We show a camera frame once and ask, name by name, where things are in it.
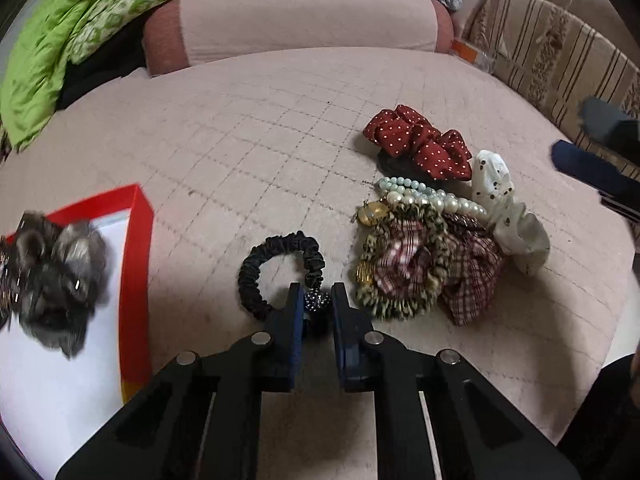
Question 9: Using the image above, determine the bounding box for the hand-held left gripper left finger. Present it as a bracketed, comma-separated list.
[55, 283, 305, 480]

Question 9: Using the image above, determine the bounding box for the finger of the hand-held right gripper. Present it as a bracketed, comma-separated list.
[551, 140, 640, 203]
[577, 97, 640, 161]

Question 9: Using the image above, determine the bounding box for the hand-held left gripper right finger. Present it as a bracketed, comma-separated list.
[330, 283, 581, 480]

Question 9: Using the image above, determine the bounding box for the leopard print scrunchie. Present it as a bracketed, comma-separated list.
[356, 205, 451, 322]

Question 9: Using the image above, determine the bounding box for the black scrunchie hair tie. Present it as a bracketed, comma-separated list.
[238, 230, 332, 336]

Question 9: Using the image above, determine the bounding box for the dark red leaf barrette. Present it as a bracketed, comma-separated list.
[442, 212, 488, 236]

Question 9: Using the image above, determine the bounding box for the white pearl bracelet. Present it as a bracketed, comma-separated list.
[387, 192, 493, 223]

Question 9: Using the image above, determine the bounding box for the red plaid scrunchie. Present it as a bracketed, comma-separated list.
[372, 220, 507, 326]

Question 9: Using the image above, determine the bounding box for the pale green bead bracelet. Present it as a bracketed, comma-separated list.
[376, 176, 451, 206]

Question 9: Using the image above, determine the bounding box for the red tray with white inside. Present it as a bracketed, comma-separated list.
[0, 184, 154, 480]

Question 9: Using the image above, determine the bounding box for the striped beige sofa cushion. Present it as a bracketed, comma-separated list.
[462, 0, 640, 181]

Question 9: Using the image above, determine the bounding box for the white dotted scrunchie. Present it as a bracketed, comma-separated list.
[471, 150, 551, 277]

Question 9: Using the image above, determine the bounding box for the gold brooch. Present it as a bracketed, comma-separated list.
[356, 200, 390, 228]

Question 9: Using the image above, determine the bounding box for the red polka dot scrunchie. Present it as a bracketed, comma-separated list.
[363, 105, 473, 182]

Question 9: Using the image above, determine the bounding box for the orange packet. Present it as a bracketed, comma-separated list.
[450, 37, 496, 73]

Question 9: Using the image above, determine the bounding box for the pink quilted mat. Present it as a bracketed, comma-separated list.
[0, 47, 640, 480]

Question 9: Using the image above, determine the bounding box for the grey organza scrunchie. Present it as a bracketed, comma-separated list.
[10, 210, 110, 360]

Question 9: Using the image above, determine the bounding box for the person's dark clothing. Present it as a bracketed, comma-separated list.
[557, 352, 640, 480]

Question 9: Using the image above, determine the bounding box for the dark rhinestone claw clip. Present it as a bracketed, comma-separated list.
[0, 237, 21, 331]

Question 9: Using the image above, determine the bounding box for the pink bolster cushion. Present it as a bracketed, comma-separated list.
[142, 0, 455, 77]

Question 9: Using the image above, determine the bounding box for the green quilted blanket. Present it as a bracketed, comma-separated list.
[0, 0, 251, 153]

